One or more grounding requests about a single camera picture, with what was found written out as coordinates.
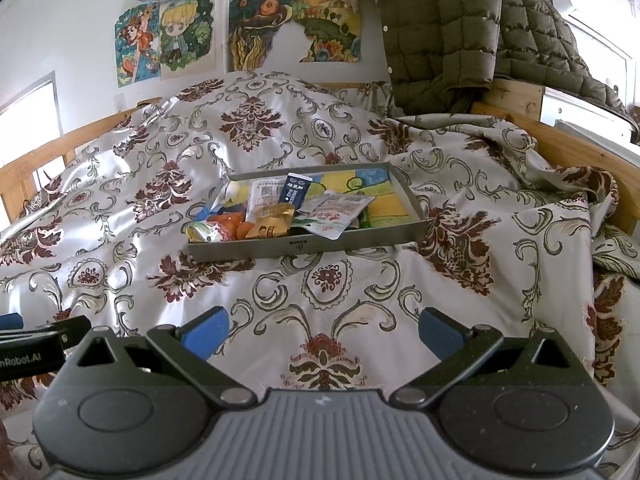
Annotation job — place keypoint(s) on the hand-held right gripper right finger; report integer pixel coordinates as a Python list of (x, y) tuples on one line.
[(440, 332)]

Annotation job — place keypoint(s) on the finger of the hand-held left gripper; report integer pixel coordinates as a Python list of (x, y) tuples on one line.
[(10, 321), (70, 330)]

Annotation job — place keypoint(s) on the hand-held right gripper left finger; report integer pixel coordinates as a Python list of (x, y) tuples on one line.
[(205, 335)]

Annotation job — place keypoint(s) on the grey tray with colourful lining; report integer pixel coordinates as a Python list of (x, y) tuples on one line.
[(300, 249)]

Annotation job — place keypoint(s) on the white red print snack packet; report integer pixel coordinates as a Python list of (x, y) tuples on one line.
[(335, 212)]

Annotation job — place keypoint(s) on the orange brown snack packet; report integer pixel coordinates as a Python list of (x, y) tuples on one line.
[(270, 222)]

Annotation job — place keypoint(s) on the yellow blue snack packet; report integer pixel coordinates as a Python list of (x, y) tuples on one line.
[(232, 192)]

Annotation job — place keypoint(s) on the white snack packet black print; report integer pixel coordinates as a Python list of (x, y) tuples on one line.
[(267, 192)]

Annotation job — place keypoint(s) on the dark blue snack packet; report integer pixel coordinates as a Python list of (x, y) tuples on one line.
[(295, 190)]

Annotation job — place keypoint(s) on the window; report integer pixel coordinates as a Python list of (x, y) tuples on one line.
[(30, 120)]

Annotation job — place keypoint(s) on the floral printed blanket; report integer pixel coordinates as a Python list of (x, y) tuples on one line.
[(350, 110)]

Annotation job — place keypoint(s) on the olive green puffer jacket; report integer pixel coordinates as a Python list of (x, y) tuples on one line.
[(440, 35)]

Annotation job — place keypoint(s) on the wooden bed frame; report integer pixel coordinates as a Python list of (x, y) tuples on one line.
[(510, 95)]

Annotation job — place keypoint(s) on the orange-haired cartoon wall poster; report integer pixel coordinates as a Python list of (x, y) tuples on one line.
[(135, 45)]

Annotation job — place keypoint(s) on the green cartoon wall poster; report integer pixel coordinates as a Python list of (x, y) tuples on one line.
[(185, 30)]

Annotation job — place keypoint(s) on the torn swirl wall poster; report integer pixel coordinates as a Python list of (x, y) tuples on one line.
[(255, 25)]

